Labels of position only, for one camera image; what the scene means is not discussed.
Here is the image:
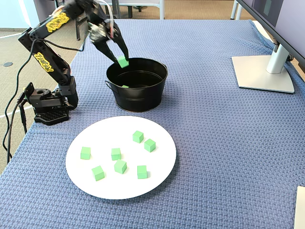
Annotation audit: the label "black metal bucket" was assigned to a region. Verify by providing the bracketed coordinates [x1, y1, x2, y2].
[104, 57, 169, 112]

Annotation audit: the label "long black cable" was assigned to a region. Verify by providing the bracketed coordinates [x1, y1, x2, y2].
[1, 38, 86, 165]

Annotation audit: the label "white round plate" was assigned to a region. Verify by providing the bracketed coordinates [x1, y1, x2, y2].
[65, 115, 177, 200]

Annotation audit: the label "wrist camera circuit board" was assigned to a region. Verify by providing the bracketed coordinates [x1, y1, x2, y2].
[87, 22, 102, 40]

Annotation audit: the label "white background table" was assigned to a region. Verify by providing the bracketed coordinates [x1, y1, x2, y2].
[116, 0, 165, 20]

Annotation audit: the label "monitor with silver stand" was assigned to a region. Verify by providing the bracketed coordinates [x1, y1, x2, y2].
[231, 0, 305, 94]

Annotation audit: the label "thick black cable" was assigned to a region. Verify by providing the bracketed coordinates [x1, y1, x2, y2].
[19, 102, 28, 135]

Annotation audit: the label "dark metal chair legs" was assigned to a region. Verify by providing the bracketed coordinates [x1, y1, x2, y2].
[111, 0, 143, 19]

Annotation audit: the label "white metal table leg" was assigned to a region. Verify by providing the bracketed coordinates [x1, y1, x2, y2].
[230, 0, 240, 21]

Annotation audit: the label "white flat object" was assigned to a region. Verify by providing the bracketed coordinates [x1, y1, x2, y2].
[294, 186, 305, 229]

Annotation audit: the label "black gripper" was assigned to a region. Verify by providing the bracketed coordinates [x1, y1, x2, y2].
[91, 9, 130, 65]

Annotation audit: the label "red white servo wire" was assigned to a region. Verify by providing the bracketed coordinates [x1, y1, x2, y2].
[99, 0, 115, 36]

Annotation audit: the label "blue woven tablecloth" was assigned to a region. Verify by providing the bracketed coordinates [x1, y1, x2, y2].
[0, 19, 305, 229]

